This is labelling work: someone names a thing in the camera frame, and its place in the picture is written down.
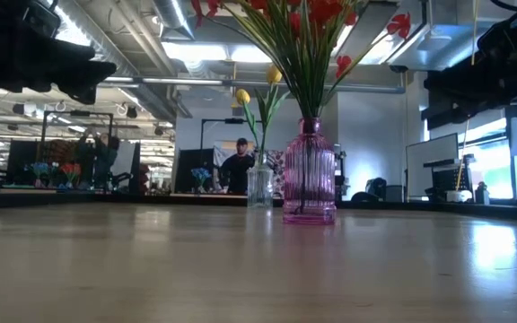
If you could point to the small red flower bouquet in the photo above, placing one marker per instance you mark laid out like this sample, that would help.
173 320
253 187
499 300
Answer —
71 170

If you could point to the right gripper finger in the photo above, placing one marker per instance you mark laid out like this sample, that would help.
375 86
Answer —
487 87
447 116

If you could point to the small blue flower bouquet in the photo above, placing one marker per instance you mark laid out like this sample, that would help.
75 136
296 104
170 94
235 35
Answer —
201 175
39 169

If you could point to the bright ceiling light panel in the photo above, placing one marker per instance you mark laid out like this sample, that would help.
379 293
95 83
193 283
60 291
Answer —
204 53

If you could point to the white board panel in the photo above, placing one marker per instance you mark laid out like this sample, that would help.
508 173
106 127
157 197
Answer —
431 157

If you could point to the thin yellow pole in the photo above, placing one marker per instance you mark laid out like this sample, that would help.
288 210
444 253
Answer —
475 31

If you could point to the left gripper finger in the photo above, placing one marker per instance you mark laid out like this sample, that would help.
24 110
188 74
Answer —
56 49
83 78

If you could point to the pink ribbed glass vase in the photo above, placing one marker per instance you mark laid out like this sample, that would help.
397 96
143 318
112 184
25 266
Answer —
309 179

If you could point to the dark bottle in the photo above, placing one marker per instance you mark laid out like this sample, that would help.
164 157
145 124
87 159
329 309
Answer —
482 194

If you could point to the person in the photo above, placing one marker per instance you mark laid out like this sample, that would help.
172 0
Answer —
237 170
103 161

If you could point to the long silver ceiling pipe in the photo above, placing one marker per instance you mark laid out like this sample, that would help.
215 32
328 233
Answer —
186 81

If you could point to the silver ventilation duct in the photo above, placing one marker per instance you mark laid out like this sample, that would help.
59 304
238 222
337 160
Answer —
173 18

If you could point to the yellow tulip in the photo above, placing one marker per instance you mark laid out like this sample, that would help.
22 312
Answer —
274 75
242 96

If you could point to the clear glass vase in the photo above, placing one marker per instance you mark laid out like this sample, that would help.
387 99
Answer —
260 184

